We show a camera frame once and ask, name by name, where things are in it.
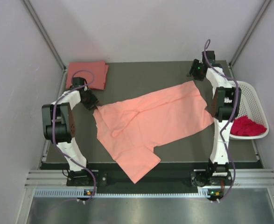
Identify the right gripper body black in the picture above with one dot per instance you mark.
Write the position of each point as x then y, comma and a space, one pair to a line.
195, 70

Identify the crimson t shirt in basket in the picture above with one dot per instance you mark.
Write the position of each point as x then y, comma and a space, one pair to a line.
244, 126

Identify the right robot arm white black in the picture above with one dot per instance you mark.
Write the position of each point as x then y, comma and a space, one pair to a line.
224, 110

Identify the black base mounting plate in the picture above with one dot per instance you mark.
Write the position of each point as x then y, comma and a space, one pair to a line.
166, 177

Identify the white perforated laundry basket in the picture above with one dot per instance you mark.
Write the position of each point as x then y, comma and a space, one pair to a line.
251, 107

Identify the salmon pink t shirt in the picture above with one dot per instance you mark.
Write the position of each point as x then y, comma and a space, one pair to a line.
130, 130

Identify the aluminium rail with cable duct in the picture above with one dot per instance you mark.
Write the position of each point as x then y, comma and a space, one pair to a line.
53, 183

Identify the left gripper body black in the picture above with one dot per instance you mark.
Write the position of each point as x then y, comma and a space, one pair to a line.
90, 100

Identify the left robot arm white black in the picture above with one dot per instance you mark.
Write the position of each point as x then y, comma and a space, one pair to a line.
59, 128

